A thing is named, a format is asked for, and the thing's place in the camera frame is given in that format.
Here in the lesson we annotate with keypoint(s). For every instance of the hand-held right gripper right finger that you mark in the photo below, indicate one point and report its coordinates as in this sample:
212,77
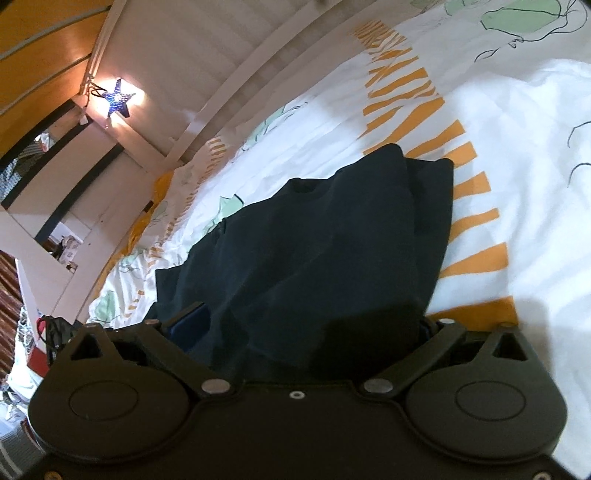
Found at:
427,333

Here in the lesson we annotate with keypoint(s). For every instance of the dark navy garment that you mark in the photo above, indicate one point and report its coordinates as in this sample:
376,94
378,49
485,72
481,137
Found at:
314,258

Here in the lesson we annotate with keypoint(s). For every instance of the orange bed sheet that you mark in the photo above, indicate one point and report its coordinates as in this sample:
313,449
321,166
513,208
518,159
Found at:
138,226

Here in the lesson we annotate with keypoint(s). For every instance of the white cabinet with black trim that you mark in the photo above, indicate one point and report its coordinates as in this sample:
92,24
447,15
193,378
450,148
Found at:
51,184

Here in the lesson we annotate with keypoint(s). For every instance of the red box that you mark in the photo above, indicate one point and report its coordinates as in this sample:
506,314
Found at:
39,364

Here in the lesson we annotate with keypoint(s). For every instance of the white printed duvet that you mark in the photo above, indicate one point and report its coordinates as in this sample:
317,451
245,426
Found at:
508,161

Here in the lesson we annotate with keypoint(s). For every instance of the blue star lamp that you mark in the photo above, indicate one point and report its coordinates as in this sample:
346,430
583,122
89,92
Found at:
117,98

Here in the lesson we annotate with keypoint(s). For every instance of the striped brown rug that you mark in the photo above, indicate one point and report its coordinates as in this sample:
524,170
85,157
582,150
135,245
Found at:
10,304

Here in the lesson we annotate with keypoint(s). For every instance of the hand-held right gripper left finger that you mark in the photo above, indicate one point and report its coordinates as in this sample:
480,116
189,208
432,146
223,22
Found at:
191,325

